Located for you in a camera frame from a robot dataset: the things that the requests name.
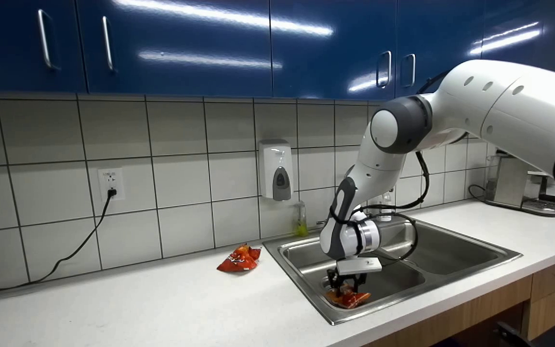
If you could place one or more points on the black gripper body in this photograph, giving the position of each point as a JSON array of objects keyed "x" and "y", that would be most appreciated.
[{"x": 348, "y": 280}]

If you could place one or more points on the orange snack bag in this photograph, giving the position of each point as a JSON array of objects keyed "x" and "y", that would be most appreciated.
[{"x": 348, "y": 299}]

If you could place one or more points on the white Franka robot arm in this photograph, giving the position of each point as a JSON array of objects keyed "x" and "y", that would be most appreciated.
[{"x": 483, "y": 108}]

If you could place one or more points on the stainless steel double sink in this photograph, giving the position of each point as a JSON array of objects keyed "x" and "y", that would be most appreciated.
[{"x": 444, "y": 251}]

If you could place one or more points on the red snack bag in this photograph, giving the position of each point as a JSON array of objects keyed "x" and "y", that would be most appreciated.
[{"x": 242, "y": 259}]

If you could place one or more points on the green dish soap bottle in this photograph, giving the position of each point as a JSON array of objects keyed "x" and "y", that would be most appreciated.
[{"x": 302, "y": 228}]

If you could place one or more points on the silver coffee machine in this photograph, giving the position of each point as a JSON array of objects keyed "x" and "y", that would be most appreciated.
[{"x": 510, "y": 184}]

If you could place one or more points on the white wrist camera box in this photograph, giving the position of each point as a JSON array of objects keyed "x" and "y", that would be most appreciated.
[{"x": 359, "y": 264}]

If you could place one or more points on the white wall soap dispenser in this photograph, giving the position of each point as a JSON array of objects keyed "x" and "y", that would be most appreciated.
[{"x": 275, "y": 170}]

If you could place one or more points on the white wall power outlet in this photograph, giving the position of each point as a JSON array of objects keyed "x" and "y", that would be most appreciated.
[{"x": 111, "y": 180}]

